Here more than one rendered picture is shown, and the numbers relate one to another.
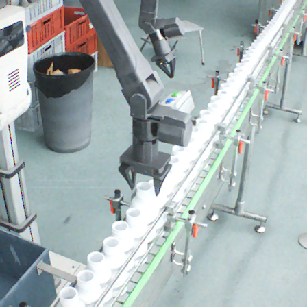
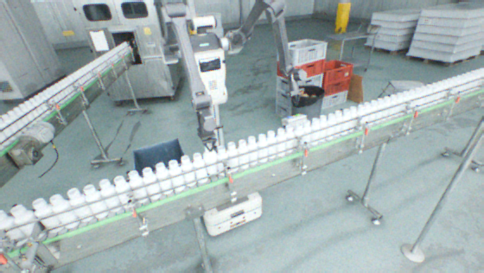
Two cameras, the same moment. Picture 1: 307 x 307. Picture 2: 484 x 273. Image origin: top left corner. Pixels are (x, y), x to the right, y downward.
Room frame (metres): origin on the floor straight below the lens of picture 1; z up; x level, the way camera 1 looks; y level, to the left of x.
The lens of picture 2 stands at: (0.38, -0.77, 1.84)
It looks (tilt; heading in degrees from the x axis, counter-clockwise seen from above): 33 degrees down; 45
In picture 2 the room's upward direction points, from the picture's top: 4 degrees counter-clockwise
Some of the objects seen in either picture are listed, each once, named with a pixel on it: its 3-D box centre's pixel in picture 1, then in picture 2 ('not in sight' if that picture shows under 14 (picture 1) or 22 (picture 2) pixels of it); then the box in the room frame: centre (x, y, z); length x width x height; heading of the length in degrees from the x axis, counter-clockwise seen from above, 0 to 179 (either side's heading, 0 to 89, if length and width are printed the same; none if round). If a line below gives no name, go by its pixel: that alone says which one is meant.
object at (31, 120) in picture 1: (31, 101); (296, 107); (3.55, 1.01, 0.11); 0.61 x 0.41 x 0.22; 162
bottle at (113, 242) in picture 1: (113, 267); (176, 175); (0.77, 0.08, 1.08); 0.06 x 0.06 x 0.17
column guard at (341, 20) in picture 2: not in sight; (341, 18); (10.83, 3.37, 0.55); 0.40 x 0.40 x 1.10; 67
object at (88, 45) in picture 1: (64, 48); (327, 84); (4.23, 0.83, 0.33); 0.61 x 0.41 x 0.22; 160
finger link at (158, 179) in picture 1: (152, 177); (208, 142); (0.93, -0.01, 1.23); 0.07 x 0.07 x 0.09; 67
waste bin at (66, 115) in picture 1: (65, 103); (305, 111); (3.09, 0.61, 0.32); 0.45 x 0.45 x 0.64
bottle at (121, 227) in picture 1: (121, 251); (187, 170); (0.83, 0.06, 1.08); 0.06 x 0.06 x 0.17
